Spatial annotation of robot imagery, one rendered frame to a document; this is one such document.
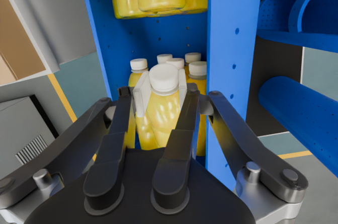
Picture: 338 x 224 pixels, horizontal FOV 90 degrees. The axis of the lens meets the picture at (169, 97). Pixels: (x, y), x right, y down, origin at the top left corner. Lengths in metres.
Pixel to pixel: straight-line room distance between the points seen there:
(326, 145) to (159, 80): 0.91
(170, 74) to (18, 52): 0.39
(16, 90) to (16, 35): 1.62
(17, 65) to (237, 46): 0.45
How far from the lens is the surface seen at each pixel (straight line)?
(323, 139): 1.05
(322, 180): 2.75
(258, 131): 1.73
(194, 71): 0.31
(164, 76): 0.21
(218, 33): 0.21
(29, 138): 1.88
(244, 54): 0.25
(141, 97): 0.17
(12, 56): 0.50
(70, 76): 1.76
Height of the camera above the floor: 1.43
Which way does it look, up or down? 66 degrees down
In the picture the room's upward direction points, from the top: 175 degrees counter-clockwise
